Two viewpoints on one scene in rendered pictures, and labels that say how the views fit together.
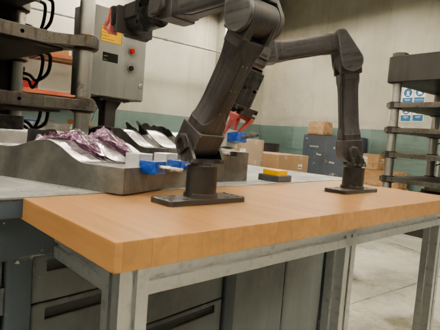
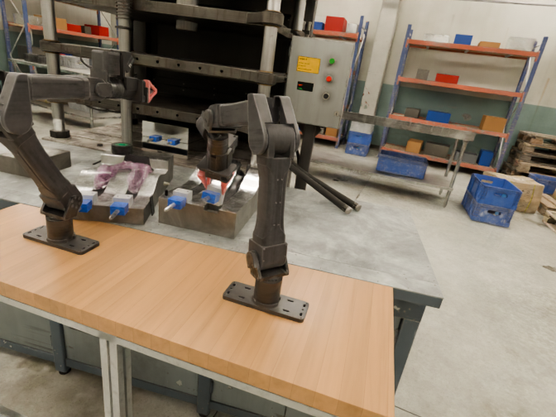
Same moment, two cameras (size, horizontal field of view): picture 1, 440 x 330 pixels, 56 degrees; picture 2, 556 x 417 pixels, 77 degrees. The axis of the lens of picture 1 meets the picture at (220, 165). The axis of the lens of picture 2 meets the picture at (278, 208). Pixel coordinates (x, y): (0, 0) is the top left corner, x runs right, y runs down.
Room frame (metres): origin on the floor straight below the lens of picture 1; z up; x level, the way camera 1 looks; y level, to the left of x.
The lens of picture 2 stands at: (0.86, -0.99, 1.32)
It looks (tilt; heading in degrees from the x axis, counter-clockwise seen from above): 22 degrees down; 57
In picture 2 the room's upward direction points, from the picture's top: 8 degrees clockwise
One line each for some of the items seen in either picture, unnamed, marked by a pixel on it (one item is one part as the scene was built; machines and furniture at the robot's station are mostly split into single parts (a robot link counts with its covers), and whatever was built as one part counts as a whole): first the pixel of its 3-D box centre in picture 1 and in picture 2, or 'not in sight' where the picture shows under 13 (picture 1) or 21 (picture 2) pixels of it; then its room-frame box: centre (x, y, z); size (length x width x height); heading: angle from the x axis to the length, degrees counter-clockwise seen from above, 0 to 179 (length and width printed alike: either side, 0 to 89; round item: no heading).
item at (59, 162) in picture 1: (77, 156); (125, 180); (1.04, 0.36, 0.86); 0.50 x 0.26 x 0.11; 65
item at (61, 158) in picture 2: not in sight; (36, 160); (0.76, 0.71, 0.84); 0.20 x 0.15 x 0.07; 48
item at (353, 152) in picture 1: (352, 156); (267, 262); (1.24, -0.39, 0.90); 0.09 x 0.06 x 0.06; 3
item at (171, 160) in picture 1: (182, 165); (118, 209); (0.99, 0.09, 0.86); 0.13 x 0.05 x 0.05; 65
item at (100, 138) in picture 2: not in sight; (183, 147); (1.51, 1.24, 0.76); 1.30 x 0.84 x 0.07; 138
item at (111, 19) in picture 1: (118, 25); not in sight; (1.07, 0.29, 1.19); 0.09 x 0.07 x 0.07; 43
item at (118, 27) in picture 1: (139, 21); (124, 88); (1.03, 0.22, 1.20); 0.10 x 0.07 x 0.07; 133
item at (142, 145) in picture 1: (164, 151); (223, 189); (1.37, 0.19, 0.87); 0.50 x 0.26 x 0.14; 48
